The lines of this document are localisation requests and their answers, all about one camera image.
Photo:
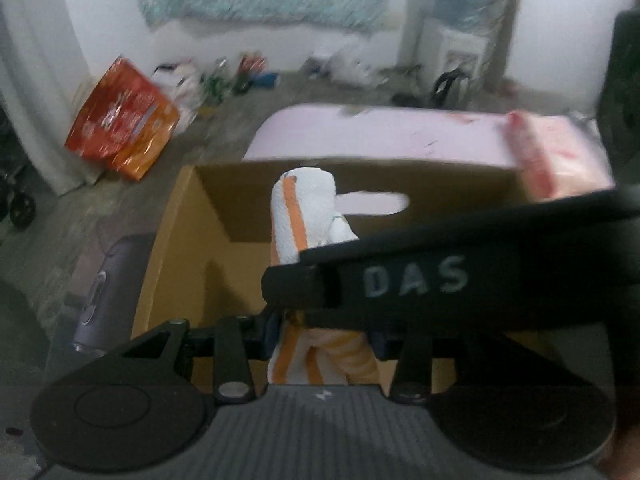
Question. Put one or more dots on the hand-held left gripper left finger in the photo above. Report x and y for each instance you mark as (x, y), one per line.
(261, 342)

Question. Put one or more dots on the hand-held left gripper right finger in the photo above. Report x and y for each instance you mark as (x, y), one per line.
(385, 347)

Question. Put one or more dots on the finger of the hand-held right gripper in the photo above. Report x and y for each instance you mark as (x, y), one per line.
(295, 285)

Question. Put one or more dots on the white orange striped towel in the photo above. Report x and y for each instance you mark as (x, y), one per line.
(300, 210)

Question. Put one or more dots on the brown cardboard box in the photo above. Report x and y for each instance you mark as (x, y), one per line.
(200, 260)

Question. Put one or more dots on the pink white tissue packet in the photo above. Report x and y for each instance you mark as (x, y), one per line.
(560, 155)

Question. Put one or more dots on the purple grey suitcase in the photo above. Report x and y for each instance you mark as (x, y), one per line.
(115, 285)

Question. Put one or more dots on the bed with pink sheet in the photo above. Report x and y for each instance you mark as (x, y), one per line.
(375, 135)

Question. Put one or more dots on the green bottles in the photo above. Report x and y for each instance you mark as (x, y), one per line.
(216, 82)

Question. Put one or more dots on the red drink cans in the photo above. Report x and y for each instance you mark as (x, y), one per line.
(250, 67)

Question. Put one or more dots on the crumpled white bag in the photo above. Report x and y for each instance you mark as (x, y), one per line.
(182, 87)

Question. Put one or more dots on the white plastic bag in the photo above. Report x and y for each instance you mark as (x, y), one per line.
(350, 62)

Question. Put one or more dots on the white water dispenser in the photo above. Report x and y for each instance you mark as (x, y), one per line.
(462, 45)

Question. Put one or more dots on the red orange plastic bag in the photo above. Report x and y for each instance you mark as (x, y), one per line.
(120, 120)

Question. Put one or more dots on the black stroller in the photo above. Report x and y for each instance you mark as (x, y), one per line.
(17, 195)

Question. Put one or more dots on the white curtain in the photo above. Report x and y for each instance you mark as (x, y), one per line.
(45, 85)

